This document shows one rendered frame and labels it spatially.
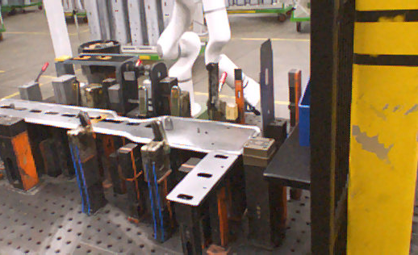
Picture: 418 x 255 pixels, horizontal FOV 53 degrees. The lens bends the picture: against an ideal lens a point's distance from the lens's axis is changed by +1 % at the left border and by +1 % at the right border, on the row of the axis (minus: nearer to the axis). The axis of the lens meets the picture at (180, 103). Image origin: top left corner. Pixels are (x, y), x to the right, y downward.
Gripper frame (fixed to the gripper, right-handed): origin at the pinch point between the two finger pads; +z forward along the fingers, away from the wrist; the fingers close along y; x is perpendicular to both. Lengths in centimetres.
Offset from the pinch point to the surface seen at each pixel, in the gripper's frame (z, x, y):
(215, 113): -26.4, -12.8, -23.3
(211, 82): -35.2, -13.5, -15.2
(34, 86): -74, 77, -42
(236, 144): -26, -34, -35
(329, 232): -50, -100, -61
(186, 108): -29.9, 3.7, -23.5
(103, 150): -42, 25, -54
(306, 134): -21, -56, -27
